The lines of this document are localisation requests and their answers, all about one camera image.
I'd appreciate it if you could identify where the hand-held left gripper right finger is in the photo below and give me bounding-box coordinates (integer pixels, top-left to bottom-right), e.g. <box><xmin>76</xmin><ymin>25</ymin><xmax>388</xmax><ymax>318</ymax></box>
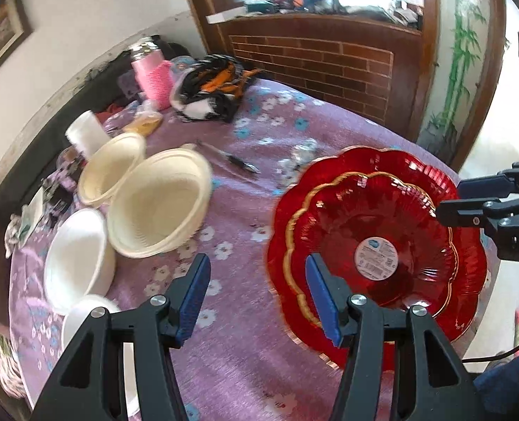
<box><xmin>304</xmin><ymin>253</ymin><xmax>484</xmax><ymax>421</ymax></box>

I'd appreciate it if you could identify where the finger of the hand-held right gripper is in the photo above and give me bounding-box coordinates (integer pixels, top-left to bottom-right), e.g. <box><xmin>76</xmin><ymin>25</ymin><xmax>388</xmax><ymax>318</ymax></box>
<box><xmin>437</xmin><ymin>193</ymin><xmax>519</xmax><ymax>228</ymax></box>
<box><xmin>457</xmin><ymin>160</ymin><xmax>519</xmax><ymax>198</ymax></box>

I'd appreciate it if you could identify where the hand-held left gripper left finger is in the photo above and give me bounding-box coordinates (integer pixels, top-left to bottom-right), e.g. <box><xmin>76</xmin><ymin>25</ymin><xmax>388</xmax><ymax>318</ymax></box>
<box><xmin>30</xmin><ymin>253</ymin><xmax>212</xmax><ymax>421</ymax></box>

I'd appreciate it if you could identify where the gold-rimmed red glass plate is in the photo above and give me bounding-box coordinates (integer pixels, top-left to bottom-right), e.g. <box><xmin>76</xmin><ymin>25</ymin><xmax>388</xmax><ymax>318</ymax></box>
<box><xmin>284</xmin><ymin>171</ymin><xmax>460</xmax><ymax>327</ymax></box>

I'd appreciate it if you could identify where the cream ribbed bowl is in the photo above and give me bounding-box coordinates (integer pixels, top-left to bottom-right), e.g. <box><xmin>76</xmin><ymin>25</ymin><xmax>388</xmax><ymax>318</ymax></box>
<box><xmin>77</xmin><ymin>132</ymin><xmax>147</xmax><ymax>209</ymax></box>
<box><xmin>106</xmin><ymin>148</ymin><xmax>214</xmax><ymax>259</ymax></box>

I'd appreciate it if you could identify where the large red glass plate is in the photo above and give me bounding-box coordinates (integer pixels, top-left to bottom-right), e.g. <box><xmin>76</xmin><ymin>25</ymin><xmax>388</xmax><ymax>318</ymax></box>
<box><xmin>266</xmin><ymin>146</ymin><xmax>488</xmax><ymax>371</ymax></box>

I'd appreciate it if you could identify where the white bowl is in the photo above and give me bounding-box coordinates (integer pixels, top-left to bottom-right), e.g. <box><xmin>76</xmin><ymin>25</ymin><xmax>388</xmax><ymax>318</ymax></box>
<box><xmin>44</xmin><ymin>208</ymin><xmax>116</xmax><ymax>316</ymax></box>
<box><xmin>61</xmin><ymin>295</ymin><xmax>142</xmax><ymax>417</ymax></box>

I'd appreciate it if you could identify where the purple floral tablecloth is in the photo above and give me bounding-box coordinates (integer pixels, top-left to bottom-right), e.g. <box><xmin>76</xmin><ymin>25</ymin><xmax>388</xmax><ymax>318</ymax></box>
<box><xmin>0</xmin><ymin>55</ymin><xmax>488</xmax><ymax>421</ymax></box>

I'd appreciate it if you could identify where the black clear pen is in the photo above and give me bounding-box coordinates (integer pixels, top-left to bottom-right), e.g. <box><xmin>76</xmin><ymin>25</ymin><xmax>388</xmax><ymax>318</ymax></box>
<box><xmin>197</xmin><ymin>140</ymin><xmax>261</xmax><ymax>176</ymax></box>

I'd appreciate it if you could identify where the person's blue trouser leg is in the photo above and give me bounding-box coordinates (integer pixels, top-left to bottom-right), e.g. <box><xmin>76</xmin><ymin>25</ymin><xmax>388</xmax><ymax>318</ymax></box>
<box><xmin>472</xmin><ymin>351</ymin><xmax>519</xmax><ymax>421</ymax></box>

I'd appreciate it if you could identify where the yellow bread in plastic bag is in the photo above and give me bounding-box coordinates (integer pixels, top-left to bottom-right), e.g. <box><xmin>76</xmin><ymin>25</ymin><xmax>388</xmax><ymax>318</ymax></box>
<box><xmin>123</xmin><ymin>109</ymin><xmax>164</xmax><ymax>136</ymax></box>

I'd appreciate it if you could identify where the white plastic bucket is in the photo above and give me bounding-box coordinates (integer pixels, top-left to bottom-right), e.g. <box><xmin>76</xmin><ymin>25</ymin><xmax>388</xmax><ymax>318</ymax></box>
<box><xmin>65</xmin><ymin>111</ymin><xmax>111</xmax><ymax>159</ymax></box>

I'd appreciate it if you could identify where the black orange white cloth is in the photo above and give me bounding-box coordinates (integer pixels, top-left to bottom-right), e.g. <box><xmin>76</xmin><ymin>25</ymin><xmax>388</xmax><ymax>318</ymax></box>
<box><xmin>169</xmin><ymin>53</ymin><xmax>260</xmax><ymax>123</ymax></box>

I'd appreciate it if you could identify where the brick-pattern wooden cabinet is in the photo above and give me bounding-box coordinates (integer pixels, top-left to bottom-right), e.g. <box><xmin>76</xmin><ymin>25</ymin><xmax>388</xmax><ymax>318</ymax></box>
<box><xmin>174</xmin><ymin>0</ymin><xmax>440</xmax><ymax>145</ymax></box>

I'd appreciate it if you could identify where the pink bottle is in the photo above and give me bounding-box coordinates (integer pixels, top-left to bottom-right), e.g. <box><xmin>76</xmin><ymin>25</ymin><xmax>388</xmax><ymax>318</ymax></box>
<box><xmin>129</xmin><ymin>37</ymin><xmax>175</xmax><ymax>110</ymax></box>

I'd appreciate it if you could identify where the black cable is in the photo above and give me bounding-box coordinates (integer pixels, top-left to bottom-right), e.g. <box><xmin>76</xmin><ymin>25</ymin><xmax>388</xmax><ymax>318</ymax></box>
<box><xmin>461</xmin><ymin>325</ymin><xmax>519</xmax><ymax>364</ymax></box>

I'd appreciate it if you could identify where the bamboo painted wall panel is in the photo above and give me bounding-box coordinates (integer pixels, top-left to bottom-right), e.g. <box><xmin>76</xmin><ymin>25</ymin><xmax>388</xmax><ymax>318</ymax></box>
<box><xmin>415</xmin><ymin>0</ymin><xmax>506</xmax><ymax>172</ymax></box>

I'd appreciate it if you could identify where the dark framed wall picture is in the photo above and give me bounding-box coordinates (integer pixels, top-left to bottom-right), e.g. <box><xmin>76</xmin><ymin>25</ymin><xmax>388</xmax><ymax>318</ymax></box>
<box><xmin>0</xmin><ymin>0</ymin><xmax>34</xmax><ymax>97</ymax></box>

